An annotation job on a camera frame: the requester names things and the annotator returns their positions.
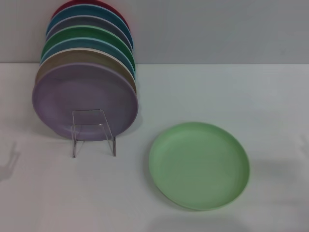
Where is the light green plate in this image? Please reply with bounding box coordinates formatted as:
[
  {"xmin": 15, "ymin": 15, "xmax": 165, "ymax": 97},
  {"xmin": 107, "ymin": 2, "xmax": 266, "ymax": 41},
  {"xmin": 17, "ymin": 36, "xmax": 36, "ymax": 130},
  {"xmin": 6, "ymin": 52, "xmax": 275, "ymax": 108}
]
[{"xmin": 148, "ymin": 121, "xmax": 251, "ymax": 211}]

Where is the purple plate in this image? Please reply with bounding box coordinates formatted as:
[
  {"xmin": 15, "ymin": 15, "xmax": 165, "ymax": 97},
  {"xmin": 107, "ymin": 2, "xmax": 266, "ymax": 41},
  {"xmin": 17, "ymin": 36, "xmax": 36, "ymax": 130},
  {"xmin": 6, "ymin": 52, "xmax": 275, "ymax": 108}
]
[{"xmin": 31, "ymin": 62, "xmax": 140, "ymax": 142}]

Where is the clear acrylic plate rack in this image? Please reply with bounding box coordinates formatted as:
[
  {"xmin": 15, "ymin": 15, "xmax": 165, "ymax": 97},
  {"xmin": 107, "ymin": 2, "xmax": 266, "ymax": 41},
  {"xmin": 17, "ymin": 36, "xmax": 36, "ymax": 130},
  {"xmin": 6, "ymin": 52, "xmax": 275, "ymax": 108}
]
[{"xmin": 71, "ymin": 109, "xmax": 117, "ymax": 159}]

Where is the beige plate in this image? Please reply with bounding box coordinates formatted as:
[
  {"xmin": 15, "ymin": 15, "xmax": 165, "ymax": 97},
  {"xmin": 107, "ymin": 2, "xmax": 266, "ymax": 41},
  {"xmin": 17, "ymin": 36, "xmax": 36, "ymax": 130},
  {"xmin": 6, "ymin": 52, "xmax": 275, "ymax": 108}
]
[{"xmin": 35, "ymin": 47, "xmax": 138, "ymax": 95}]

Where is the red plate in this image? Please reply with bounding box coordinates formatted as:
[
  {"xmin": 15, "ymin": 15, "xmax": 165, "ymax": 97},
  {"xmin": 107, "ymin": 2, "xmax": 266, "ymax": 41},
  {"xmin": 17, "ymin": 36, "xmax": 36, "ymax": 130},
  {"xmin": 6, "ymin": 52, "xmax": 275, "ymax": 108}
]
[{"xmin": 51, "ymin": 0, "xmax": 131, "ymax": 32}]

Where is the light blue plate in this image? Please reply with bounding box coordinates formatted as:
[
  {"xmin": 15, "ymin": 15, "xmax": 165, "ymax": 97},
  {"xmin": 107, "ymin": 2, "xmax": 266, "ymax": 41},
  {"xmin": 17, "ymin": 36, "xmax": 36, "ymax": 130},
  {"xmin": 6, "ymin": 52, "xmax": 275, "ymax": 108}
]
[{"xmin": 39, "ymin": 37, "xmax": 137, "ymax": 78}]

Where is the dark green plate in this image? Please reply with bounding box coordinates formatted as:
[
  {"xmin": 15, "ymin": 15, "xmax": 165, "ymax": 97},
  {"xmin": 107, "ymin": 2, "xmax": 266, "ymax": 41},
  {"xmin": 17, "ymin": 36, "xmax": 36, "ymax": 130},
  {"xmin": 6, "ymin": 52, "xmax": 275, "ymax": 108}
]
[{"xmin": 40, "ymin": 25, "xmax": 136, "ymax": 73}]

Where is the grey plate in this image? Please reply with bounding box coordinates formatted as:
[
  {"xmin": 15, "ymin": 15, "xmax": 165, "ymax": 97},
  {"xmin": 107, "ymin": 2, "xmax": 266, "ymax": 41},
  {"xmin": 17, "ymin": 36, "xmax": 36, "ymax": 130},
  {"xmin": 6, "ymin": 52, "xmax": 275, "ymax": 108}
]
[{"xmin": 45, "ymin": 15, "xmax": 134, "ymax": 53}]

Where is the teal blue plate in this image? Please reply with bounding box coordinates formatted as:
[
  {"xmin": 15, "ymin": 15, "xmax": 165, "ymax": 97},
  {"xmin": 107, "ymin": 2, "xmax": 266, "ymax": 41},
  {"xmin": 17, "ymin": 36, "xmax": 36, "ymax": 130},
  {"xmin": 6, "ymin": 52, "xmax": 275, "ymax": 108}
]
[{"xmin": 46, "ymin": 4, "xmax": 134, "ymax": 50}]

